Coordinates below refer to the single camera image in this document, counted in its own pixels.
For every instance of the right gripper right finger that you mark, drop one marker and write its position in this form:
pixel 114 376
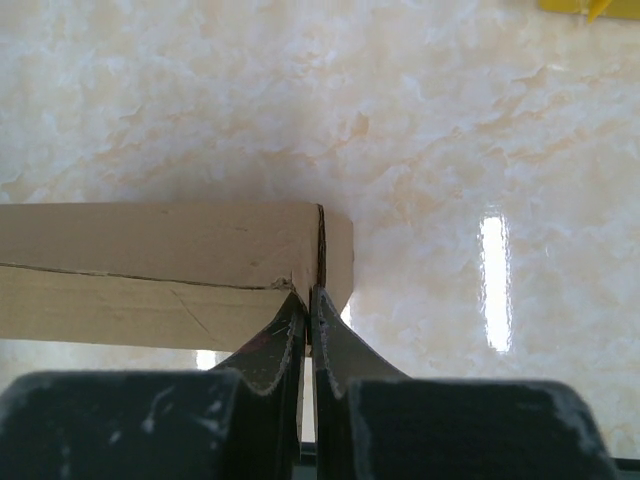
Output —
pixel 375 422

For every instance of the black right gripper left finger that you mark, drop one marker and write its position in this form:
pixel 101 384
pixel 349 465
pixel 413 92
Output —
pixel 238 420

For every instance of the brown cardboard box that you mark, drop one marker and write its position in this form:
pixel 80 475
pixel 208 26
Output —
pixel 165 275

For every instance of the yellow plastic basket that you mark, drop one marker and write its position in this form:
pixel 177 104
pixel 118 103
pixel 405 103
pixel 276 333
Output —
pixel 593 9

